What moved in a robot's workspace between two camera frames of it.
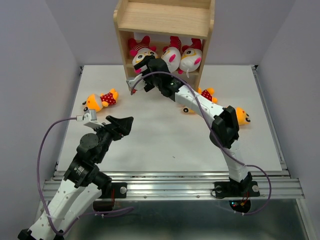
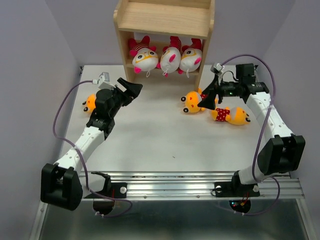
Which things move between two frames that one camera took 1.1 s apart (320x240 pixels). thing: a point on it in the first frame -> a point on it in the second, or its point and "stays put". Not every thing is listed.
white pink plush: x=171 y=54 stays put
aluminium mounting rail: x=155 y=185 stays put
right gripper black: x=143 y=63 -> x=210 y=91
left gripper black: x=122 y=126 -> x=133 y=91
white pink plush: x=191 y=57 stays put
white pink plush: x=140 y=50 stays put
